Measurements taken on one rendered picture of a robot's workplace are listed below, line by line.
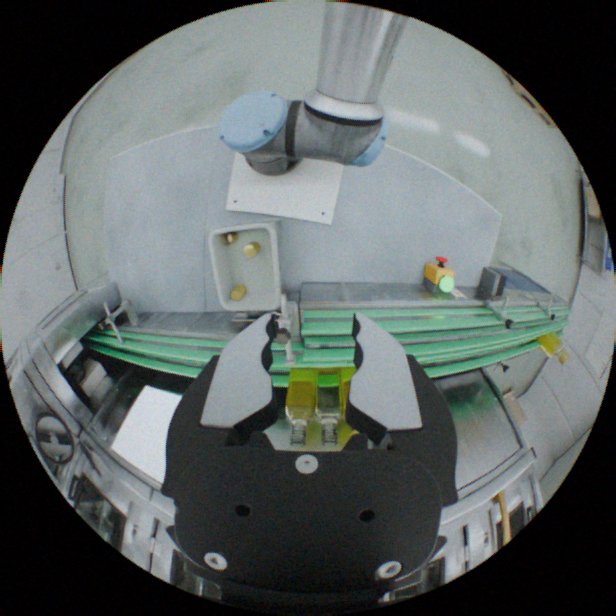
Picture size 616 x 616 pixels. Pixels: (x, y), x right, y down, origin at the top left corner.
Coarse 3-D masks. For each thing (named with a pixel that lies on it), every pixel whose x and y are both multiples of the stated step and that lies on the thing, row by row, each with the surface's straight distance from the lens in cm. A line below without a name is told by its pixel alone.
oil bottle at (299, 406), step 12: (300, 372) 46; (312, 372) 46; (288, 384) 45; (300, 384) 44; (312, 384) 44; (288, 396) 42; (300, 396) 42; (312, 396) 42; (288, 408) 41; (300, 408) 40; (312, 408) 41; (288, 420) 42; (300, 420) 40; (312, 420) 43
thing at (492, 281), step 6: (486, 270) 80; (492, 270) 81; (486, 276) 80; (492, 276) 78; (498, 276) 78; (504, 276) 81; (480, 282) 82; (486, 282) 80; (492, 282) 78; (498, 282) 79; (504, 282) 83; (486, 288) 80; (492, 288) 78; (498, 288) 81; (492, 294) 79; (498, 294) 82
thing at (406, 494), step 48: (192, 480) 7; (240, 480) 6; (288, 480) 6; (336, 480) 6; (384, 480) 6; (432, 480) 6; (192, 528) 6; (240, 528) 6; (288, 528) 6; (336, 528) 6; (384, 528) 6; (432, 528) 6; (240, 576) 6; (288, 576) 6; (336, 576) 6; (384, 576) 6
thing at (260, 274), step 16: (256, 224) 47; (208, 240) 52; (240, 240) 56; (256, 240) 55; (272, 240) 46; (224, 256) 56; (240, 256) 57; (256, 256) 56; (272, 256) 47; (224, 272) 56; (240, 272) 58; (256, 272) 57; (272, 272) 56; (224, 288) 56; (256, 288) 59; (272, 288) 58; (224, 304) 56; (240, 304) 56; (256, 304) 54; (272, 304) 53
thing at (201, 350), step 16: (96, 336) 110; (112, 336) 97; (128, 336) 87; (144, 336) 79; (160, 336) 73; (528, 336) 98; (160, 352) 65; (176, 352) 61; (192, 352) 58; (208, 352) 56; (272, 352) 50; (448, 352) 58; (464, 352) 62
